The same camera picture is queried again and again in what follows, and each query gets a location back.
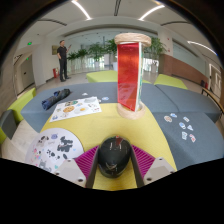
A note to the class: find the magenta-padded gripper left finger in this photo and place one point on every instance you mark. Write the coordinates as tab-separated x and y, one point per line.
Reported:
70	171

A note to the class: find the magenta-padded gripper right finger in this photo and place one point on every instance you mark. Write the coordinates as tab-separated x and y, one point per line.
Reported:
160	170

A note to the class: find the black computer mouse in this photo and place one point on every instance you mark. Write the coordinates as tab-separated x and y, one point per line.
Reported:
114	156

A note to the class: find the round white cartoon mouse pad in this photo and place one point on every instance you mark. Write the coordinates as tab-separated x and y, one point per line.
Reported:
50	146

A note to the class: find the small paper sticker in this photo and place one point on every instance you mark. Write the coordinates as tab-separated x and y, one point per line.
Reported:
173	115
186	119
184	135
105	98
168	118
85	94
190	127
192	138
182	125

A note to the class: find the white sticker sheet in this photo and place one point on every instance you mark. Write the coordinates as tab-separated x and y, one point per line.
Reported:
75	109

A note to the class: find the folded dark blue umbrella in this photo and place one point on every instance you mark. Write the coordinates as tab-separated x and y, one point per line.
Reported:
55	98

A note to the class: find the grey upholstered stool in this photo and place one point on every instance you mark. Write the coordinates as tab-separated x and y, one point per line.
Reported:
7	123

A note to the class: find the lime green sofa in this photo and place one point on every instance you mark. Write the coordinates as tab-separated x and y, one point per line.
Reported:
23	101

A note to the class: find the lime green upholstered bench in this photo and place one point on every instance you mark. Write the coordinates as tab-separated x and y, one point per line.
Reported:
170	80
100	76

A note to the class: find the red fire extinguisher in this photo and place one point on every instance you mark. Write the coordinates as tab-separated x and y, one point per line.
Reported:
55	73

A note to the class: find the white door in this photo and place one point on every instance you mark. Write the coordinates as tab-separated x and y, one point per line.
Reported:
27	74

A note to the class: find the person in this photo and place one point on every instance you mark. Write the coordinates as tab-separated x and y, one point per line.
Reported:
62	53

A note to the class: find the row of potted green plants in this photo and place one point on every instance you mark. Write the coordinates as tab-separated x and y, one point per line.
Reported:
96	50

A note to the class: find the ceiling strip lights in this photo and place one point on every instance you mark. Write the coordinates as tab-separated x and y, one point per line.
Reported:
81	8

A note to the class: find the framed wall picture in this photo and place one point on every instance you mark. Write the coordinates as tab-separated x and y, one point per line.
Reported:
55	50

